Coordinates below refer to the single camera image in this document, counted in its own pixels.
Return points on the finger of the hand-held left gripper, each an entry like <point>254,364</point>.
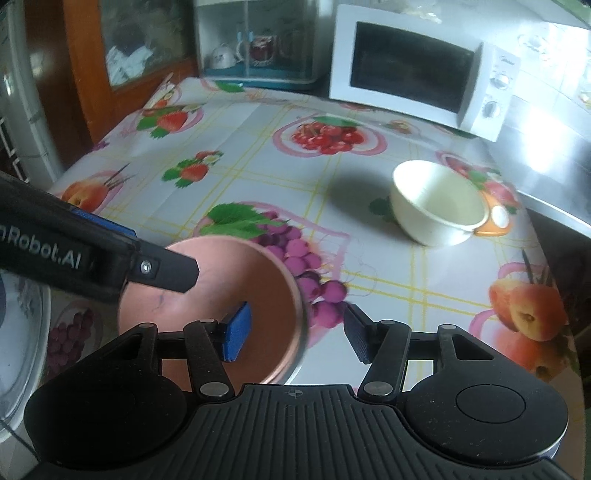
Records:
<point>108,227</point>
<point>166,270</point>

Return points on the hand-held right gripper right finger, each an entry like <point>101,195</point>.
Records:
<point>358,336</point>

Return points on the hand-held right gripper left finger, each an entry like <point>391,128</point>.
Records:
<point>238,333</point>

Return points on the pink bowl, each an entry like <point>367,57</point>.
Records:
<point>207,277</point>

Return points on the large white bowl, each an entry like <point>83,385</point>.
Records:
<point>27,406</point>

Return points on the cream bowl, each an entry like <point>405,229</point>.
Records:
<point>429,221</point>

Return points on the wooden glass door cabinet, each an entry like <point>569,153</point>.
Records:
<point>87,92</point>

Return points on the fruit print tablecloth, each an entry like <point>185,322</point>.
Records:
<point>277,184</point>

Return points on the white teapot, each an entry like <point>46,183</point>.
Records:
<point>224,57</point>

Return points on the dark print mug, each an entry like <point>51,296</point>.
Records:
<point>261,48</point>

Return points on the white plastic storage cabinet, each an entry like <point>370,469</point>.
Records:
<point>295,74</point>

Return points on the stainless steel counter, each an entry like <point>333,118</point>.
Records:
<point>554,161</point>

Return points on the white microwave oven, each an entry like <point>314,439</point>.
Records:
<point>406,69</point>

